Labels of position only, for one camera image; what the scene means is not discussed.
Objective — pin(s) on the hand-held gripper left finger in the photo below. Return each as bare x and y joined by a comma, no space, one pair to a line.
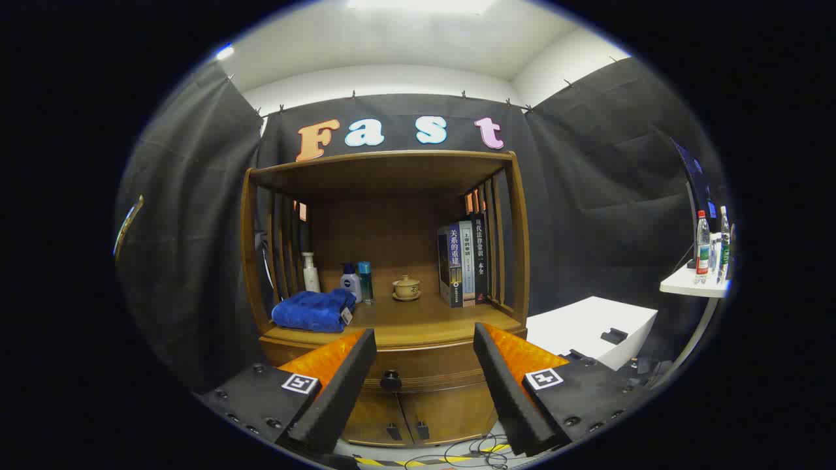
339,398

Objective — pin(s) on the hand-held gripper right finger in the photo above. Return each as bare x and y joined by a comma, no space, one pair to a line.
509,398

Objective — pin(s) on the black drawer knob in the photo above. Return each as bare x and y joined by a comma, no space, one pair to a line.
390,380

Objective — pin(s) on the wooden drawer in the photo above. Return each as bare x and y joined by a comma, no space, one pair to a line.
424,365

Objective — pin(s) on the wooden countertop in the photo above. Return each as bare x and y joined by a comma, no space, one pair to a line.
424,320

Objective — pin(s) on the wooden cabinet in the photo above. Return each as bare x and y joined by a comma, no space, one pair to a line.
385,170

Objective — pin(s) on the yellow black floor tape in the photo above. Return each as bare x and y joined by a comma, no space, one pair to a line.
457,458

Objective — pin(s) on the blue towel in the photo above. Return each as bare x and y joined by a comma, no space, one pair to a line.
313,310

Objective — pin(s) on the white box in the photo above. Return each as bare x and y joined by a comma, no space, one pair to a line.
588,326

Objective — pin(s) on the white bottle with blue cap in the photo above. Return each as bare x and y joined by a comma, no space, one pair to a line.
351,282

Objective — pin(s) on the teal bottle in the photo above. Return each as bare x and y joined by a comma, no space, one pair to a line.
366,282

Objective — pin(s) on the white pump bottle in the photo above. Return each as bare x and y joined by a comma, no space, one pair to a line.
311,274

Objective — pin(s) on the beige lidded teacup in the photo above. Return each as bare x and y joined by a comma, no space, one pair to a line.
406,287

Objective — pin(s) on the dark blue book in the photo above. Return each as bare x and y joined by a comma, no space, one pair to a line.
452,267

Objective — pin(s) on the white spine book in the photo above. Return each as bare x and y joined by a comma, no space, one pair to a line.
467,261

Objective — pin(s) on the black spine book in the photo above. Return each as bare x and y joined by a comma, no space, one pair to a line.
480,254

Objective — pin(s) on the white side table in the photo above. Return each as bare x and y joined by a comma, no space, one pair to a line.
692,284

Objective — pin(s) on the red label water bottle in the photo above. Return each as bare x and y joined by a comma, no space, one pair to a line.
702,251

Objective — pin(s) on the green label water bottle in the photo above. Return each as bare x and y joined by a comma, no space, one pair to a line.
723,248

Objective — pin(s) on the dark monitor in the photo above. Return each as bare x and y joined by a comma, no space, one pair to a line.
695,183

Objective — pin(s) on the ceiling light panel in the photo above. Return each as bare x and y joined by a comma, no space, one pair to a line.
418,5

